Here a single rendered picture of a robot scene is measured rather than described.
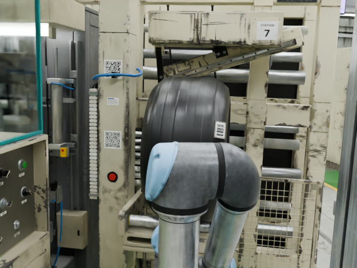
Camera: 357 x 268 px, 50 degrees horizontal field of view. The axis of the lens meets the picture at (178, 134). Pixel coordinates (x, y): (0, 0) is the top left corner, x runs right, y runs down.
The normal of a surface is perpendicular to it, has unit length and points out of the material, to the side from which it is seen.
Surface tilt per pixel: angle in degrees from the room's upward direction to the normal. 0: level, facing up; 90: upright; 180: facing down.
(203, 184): 104
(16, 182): 90
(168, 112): 55
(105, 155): 90
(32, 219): 90
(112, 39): 90
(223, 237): 119
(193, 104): 47
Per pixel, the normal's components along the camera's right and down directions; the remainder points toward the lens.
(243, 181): 0.48, 0.25
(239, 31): -0.16, 0.15
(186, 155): 0.12, -0.59
